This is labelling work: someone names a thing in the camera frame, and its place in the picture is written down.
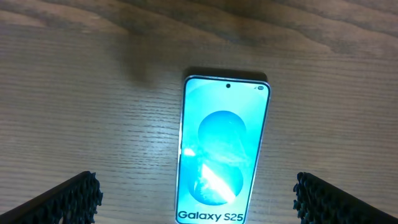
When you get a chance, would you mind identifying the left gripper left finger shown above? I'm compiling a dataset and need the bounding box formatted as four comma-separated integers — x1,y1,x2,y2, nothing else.
1,171,103,224

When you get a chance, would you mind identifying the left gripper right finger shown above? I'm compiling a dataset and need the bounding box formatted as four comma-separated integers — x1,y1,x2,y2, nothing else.
293,172,397,224

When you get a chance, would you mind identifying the Galaxy S25 smartphone cyan screen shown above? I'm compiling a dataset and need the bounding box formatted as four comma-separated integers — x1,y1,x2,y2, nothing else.
175,75,271,223

